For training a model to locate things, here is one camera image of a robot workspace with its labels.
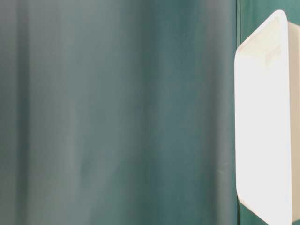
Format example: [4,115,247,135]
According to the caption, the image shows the white plastic case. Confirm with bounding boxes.
[234,10,300,225]

